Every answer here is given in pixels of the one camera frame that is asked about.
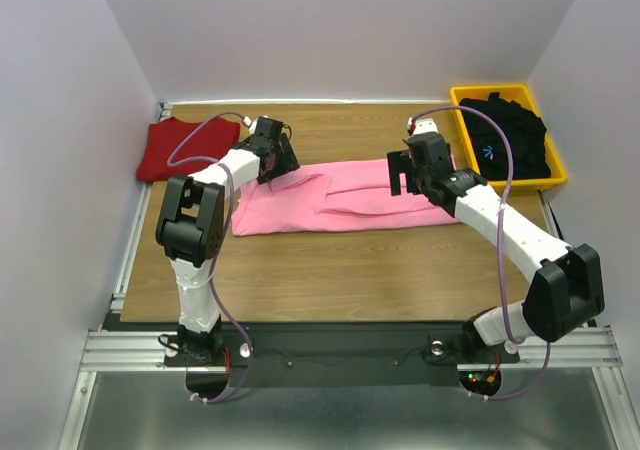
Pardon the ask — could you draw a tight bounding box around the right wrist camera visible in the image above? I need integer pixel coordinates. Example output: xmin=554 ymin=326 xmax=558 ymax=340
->
xmin=406 ymin=118 xmax=455 ymax=172

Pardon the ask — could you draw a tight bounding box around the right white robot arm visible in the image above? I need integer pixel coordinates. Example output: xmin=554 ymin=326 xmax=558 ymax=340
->
xmin=387 ymin=151 xmax=605 ymax=360

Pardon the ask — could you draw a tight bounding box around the pink t shirt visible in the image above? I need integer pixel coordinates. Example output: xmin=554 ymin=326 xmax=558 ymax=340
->
xmin=232 ymin=159 xmax=457 ymax=237

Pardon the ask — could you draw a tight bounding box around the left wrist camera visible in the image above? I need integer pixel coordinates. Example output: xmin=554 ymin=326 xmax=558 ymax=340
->
xmin=244 ymin=116 xmax=292 ymax=142

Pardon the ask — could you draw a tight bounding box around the yellow plastic bin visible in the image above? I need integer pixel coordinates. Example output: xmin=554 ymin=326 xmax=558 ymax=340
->
xmin=448 ymin=84 xmax=569 ymax=194

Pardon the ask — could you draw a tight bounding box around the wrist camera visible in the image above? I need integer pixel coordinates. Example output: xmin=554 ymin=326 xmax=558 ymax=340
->
xmin=244 ymin=116 xmax=292 ymax=142
xmin=406 ymin=118 xmax=455 ymax=172

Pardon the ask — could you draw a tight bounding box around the aluminium frame rail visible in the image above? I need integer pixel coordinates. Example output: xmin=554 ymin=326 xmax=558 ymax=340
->
xmin=59 ymin=324 xmax=639 ymax=449

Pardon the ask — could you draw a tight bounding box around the black t shirts pile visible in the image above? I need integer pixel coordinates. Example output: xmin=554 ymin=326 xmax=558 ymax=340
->
xmin=460 ymin=92 xmax=551 ymax=181

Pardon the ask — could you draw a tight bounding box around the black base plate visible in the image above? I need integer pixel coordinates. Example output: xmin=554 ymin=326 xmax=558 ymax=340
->
xmin=164 ymin=321 xmax=519 ymax=388

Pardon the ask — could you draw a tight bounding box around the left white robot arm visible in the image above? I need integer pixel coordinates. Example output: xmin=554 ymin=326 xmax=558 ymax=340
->
xmin=155 ymin=132 xmax=299 ymax=364

